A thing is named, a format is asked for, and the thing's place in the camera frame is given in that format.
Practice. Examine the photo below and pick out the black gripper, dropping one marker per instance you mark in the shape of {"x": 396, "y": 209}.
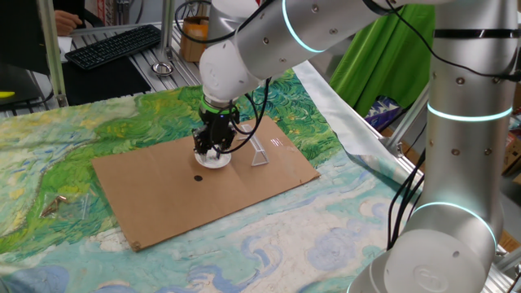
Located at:
{"x": 217, "y": 122}

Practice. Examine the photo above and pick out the white plate with floral print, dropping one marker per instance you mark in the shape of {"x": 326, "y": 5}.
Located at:
{"x": 213, "y": 164}

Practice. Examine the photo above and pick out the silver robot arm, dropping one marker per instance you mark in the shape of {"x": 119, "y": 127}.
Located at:
{"x": 464, "y": 163}

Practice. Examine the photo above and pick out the person's bare hand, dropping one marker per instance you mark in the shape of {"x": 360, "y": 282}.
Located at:
{"x": 67, "y": 22}

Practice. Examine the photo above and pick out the clear plastic triangular stand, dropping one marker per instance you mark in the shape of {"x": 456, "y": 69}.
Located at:
{"x": 260, "y": 164}

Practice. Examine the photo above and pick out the brown cardboard sheet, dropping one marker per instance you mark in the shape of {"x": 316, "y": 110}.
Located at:
{"x": 163, "y": 203}

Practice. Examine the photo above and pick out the small round metal dish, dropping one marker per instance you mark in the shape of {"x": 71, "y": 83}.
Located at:
{"x": 163, "y": 69}

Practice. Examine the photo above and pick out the brown cardboard box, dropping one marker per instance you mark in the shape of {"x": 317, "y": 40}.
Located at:
{"x": 191, "y": 45}

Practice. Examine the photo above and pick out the black mouse pad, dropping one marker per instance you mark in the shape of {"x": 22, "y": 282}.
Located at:
{"x": 106, "y": 83}

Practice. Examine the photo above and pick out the painted landscape tablecloth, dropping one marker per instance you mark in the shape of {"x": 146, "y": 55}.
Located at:
{"x": 285, "y": 244}

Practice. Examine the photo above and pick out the black computer keyboard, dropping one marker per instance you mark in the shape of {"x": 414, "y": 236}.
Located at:
{"x": 114, "y": 45}

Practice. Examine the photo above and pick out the blue patterned bag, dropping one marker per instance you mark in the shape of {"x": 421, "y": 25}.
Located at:
{"x": 380, "y": 112}

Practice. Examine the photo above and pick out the plastic bag of brass screws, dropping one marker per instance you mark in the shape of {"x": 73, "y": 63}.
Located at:
{"x": 53, "y": 205}

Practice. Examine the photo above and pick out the white paper sheet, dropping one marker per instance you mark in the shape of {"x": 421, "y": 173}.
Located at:
{"x": 64, "y": 46}

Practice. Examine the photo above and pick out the bright green cloth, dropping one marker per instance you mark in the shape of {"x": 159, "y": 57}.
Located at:
{"x": 378, "y": 69}

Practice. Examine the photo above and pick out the small yellow object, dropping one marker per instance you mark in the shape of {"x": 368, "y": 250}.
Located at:
{"x": 6, "y": 94}

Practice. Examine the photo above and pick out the black computer monitor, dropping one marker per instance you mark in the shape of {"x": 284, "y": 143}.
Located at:
{"x": 20, "y": 36}

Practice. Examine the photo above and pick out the cardboard box with red label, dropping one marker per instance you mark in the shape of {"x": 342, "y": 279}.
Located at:
{"x": 513, "y": 154}

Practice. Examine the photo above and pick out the aluminium frame post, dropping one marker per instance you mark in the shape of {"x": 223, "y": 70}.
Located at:
{"x": 167, "y": 28}
{"x": 51, "y": 53}

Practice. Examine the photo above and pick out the aluminium frame strut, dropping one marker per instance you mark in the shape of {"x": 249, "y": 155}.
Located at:
{"x": 407, "y": 118}

